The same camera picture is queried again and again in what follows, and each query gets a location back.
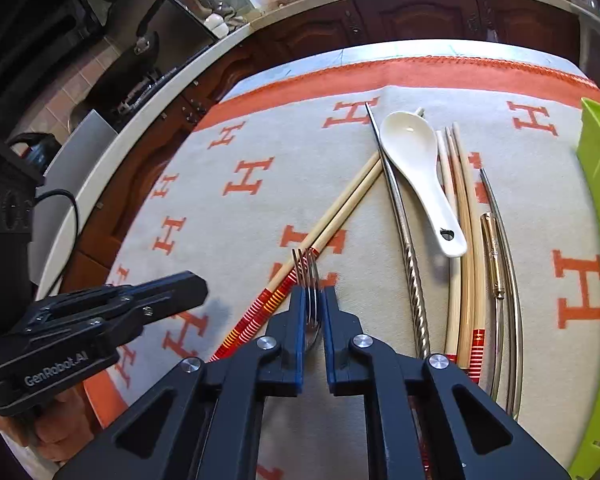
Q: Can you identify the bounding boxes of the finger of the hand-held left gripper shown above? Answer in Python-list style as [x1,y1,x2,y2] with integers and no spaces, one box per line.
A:
[10,270,209,357]

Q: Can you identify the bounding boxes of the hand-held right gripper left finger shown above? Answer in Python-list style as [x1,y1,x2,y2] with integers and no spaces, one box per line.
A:
[52,285,308,480]

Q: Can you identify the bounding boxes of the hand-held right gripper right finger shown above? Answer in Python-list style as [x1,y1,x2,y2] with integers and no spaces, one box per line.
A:
[322,287,571,480]

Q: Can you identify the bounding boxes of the metal fork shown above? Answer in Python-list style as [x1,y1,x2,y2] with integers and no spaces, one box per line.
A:
[291,246,326,356]

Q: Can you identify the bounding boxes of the red striped bamboo chopstick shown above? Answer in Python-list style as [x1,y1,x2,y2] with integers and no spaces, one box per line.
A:
[436,130,463,361]
[222,110,426,358]
[445,127,476,366]
[452,122,487,383]
[207,107,426,363]

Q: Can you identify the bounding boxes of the twisted steel chopstick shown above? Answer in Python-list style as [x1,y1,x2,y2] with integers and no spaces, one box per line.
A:
[364,102,431,358]

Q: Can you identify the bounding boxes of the plain steel chopstick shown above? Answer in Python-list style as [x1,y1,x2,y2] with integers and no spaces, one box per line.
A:
[479,167,525,421]

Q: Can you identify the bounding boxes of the white ceramic spoon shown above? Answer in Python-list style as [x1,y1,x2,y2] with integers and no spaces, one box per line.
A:
[380,110,468,259]

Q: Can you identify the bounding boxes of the person's left hand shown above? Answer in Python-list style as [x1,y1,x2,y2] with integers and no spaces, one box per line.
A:
[0,385,103,466]

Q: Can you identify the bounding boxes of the orange patterned blanket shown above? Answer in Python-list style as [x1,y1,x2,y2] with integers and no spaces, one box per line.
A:
[82,55,600,480]

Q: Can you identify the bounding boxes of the gas stove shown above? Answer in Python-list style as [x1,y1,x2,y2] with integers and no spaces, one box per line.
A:
[107,67,181,121]

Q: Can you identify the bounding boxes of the white bowl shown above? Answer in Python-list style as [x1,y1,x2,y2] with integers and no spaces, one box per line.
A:
[202,10,248,38]

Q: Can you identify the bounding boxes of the dark glass stove screen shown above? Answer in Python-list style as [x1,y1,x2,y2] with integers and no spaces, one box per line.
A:
[130,0,221,43]

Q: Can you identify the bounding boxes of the black range hood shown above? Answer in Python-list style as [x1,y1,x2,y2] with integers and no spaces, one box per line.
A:
[0,0,106,126]

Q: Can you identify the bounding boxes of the brown wooden kitchen cabinets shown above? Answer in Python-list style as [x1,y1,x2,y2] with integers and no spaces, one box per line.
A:
[75,0,581,273]

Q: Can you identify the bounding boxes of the black cable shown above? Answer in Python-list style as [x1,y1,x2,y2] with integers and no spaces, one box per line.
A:
[34,187,81,241]

